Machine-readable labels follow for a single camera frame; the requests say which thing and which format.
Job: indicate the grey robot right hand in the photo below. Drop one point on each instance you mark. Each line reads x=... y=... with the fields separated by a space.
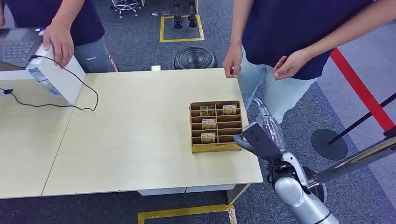
x=273 y=133

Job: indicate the gold hotel key card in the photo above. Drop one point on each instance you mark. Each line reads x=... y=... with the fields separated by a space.
x=208 y=138
x=229 y=109
x=208 y=124

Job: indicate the person's left forearm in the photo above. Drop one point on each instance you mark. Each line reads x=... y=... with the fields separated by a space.
x=346 y=31
x=66 y=14

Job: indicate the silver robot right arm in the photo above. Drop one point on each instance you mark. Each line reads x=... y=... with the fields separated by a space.
x=297 y=198

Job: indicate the person's right forearm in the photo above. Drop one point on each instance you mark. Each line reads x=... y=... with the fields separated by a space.
x=238 y=28

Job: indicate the cardboard card organizer box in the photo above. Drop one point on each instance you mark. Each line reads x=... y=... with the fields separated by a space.
x=213 y=148

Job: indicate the person's left hand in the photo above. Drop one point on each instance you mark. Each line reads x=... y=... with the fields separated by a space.
x=289 y=65
x=58 y=43

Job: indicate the person's hand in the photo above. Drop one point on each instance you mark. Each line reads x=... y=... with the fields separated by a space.
x=232 y=61
x=58 y=43
x=289 y=65

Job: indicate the person's right hand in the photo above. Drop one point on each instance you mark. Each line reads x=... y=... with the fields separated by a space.
x=232 y=61

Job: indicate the person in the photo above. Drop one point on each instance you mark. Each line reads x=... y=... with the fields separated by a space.
x=278 y=24
x=86 y=18

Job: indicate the black round stanchion base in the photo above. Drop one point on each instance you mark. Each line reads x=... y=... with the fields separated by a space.
x=325 y=148

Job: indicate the wooden table leg panel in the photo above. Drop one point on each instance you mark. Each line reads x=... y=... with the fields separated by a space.
x=236 y=193

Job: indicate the chrome round base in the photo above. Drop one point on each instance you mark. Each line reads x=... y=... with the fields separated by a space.
x=320 y=191

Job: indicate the grey metal bar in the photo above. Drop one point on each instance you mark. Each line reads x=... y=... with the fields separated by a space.
x=355 y=159

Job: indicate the black stanchion pole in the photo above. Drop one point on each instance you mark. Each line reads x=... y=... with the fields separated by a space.
x=365 y=117

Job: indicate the red floor tape line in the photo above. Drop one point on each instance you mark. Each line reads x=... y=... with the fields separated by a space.
x=355 y=83

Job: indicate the black round stool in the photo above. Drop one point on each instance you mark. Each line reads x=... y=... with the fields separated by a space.
x=195 y=58

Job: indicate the yellow floor tape square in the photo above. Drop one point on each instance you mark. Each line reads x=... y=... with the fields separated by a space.
x=185 y=211
x=181 y=40

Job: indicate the small white block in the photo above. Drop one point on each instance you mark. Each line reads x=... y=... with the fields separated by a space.
x=156 y=68

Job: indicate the black caster foot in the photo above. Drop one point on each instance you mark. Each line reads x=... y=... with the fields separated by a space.
x=178 y=22
x=192 y=21

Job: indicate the small floor plate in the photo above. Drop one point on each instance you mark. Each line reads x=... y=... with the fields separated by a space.
x=154 y=14
x=166 y=13

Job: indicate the chrome chair base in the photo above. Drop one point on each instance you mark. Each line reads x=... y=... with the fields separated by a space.
x=127 y=4

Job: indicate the white box stand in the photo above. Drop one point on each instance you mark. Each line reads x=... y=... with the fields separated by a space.
x=62 y=80

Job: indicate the clear plastic water bottle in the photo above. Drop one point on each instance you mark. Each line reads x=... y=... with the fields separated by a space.
x=43 y=82

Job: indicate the dark grey laptop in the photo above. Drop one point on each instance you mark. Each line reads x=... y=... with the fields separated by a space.
x=18 y=46

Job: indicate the dark grey wrist camera box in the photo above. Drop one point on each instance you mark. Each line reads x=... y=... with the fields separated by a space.
x=260 y=139

